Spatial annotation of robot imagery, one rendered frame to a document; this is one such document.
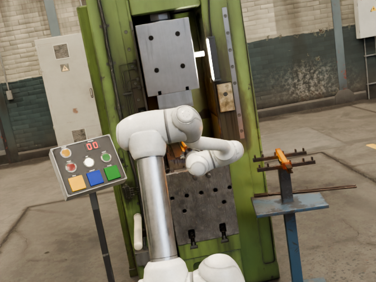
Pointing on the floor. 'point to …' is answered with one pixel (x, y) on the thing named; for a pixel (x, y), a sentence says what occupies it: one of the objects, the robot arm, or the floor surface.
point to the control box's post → (101, 236)
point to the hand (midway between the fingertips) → (189, 150)
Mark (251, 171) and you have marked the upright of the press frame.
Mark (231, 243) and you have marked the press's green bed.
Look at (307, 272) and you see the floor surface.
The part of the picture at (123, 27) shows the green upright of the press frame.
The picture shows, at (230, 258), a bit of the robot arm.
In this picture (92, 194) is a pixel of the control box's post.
